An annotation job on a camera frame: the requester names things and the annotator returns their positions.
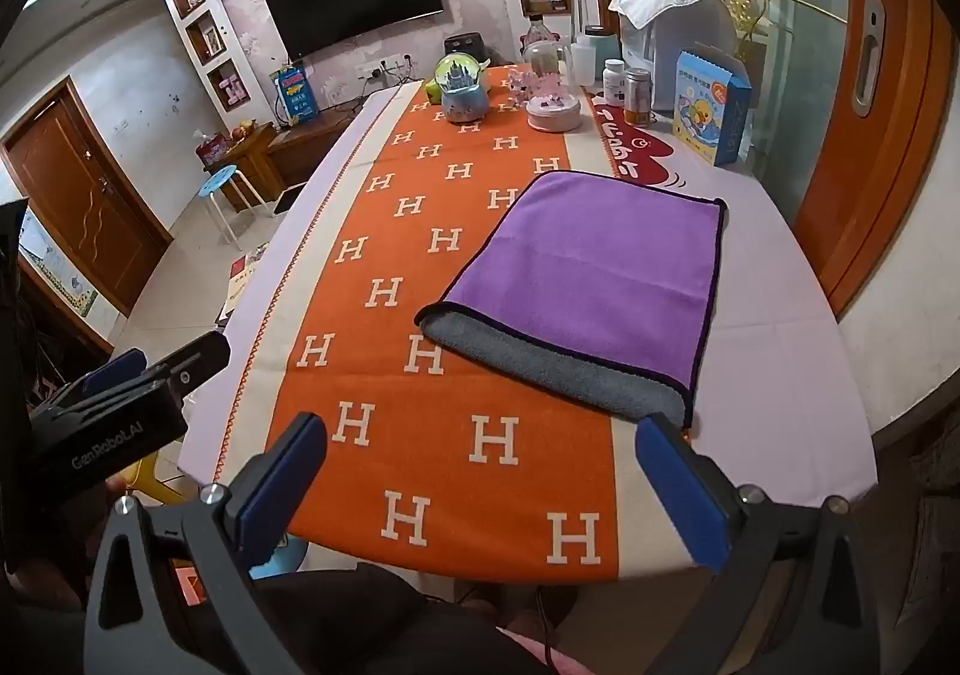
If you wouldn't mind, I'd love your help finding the sliding glass door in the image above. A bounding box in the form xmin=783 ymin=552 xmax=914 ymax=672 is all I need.
xmin=583 ymin=0 xmax=947 ymax=320

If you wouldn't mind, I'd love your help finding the snow globe with castle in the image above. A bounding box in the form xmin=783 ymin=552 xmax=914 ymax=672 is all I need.
xmin=438 ymin=53 xmax=488 ymax=124

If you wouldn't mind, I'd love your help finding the red and white printed mat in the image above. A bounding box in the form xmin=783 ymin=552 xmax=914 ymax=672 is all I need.
xmin=583 ymin=91 xmax=700 ymax=190

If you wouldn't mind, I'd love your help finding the clear jar with orange contents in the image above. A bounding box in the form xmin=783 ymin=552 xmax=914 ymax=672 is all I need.
xmin=624 ymin=68 xmax=653 ymax=127

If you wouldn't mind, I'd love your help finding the orange patterned table runner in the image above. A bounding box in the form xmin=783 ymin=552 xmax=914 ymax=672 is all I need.
xmin=212 ymin=64 xmax=627 ymax=584

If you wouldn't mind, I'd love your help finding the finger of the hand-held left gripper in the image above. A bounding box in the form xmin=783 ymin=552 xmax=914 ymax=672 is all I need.
xmin=146 ymin=331 xmax=232 ymax=397
xmin=56 ymin=352 xmax=151 ymax=400

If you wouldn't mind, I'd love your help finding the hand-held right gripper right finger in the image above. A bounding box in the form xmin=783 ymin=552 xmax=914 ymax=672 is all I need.
xmin=636 ymin=412 xmax=880 ymax=675

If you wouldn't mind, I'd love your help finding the blue round stool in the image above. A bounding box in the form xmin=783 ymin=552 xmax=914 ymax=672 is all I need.
xmin=198 ymin=165 xmax=267 ymax=251

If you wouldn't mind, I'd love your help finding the red gift box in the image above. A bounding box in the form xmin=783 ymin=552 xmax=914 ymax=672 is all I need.
xmin=195 ymin=131 xmax=235 ymax=167

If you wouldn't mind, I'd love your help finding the green lidded container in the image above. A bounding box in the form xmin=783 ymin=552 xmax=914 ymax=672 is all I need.
xmin=581 ymin=26 xmax=616 ymax=89

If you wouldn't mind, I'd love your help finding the pink round music box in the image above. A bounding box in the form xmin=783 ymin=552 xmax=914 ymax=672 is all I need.
xmin=526 ymin=96 xmax=584 ymax=133

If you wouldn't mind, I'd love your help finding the wooden tv cabinet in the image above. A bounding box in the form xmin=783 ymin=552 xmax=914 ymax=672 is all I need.
xmin=222 ymin=103 xmax=368 ymax=211

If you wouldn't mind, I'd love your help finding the purple and grey towel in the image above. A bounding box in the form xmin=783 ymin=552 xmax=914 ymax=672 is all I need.
xmin=415 ymin=170 xmax=729 ymax=428

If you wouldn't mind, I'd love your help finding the glass dome jar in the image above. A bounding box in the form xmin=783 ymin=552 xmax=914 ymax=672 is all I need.
xmin=523 ymin=40 xmax=575 ymax=92

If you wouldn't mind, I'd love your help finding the yellow plastic stool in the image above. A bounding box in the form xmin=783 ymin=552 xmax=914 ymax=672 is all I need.
xmin=120 ymin=451 xmax=188 ymax=503

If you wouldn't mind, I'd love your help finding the blue printed package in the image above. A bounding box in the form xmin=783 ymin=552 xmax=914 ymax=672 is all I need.
xmin=271 ymin=64 xmax=316 ymax=125

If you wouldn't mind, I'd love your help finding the lilac tablecloth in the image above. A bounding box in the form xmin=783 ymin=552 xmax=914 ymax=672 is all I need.
xmin=177 ymin=80 xmax=878 ymax=584

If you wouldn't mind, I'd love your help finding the wooden door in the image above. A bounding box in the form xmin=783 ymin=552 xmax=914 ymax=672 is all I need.
xmin=1 ymin=75 xmax=173 ymax=316

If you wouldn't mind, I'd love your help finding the blue cartoon box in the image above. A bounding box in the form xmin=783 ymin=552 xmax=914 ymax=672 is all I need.
xmin=667 ymin=50 xmax=752 ymax=167

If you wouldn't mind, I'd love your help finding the white water dispenser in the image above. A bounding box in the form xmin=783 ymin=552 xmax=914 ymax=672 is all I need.
xmin=616 ymin=0 xmax=743 ymax=113

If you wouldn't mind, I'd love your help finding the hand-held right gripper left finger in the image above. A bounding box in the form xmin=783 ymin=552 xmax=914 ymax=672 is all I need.
xmin=84 ymin=411 xmax=329 ymax=675

